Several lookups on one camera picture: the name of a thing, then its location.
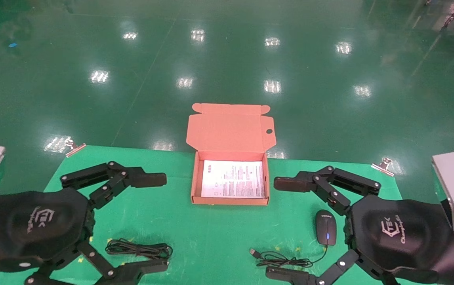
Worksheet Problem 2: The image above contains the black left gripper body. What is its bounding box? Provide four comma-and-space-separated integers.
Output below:
0, 188, 95, 274

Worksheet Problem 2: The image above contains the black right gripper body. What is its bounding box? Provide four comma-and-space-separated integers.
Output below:
346, 194, 454, 285

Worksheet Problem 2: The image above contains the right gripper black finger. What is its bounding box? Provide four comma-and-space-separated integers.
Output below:
273, 165, 382, 217
265, 249, 402, 285

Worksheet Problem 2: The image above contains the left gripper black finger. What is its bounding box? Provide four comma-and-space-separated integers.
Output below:
25, 241, 169, 285
61, 161, 167, 210

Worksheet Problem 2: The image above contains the black data cable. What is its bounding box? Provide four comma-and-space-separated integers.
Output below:
105, 238, 173, 260

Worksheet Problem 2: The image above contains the black mouse cable bundle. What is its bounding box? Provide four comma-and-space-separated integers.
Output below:
250, 244, 329, 268

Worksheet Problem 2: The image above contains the black computer mouse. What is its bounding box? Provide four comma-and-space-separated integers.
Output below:
315, 209, 338, 246

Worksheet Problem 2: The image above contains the orange cardboard box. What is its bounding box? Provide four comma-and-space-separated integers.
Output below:
186, 103, 277, 206

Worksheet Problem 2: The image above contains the white printed paper sheet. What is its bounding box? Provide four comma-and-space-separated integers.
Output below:
201, 160, 265, 199

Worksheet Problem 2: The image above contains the metal table clip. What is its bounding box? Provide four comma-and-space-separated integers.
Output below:
371, 158, 395, 177
65, 139, 87, 158

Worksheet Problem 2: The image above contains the green table mat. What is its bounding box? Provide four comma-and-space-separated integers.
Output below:
0, 145, 437, 285

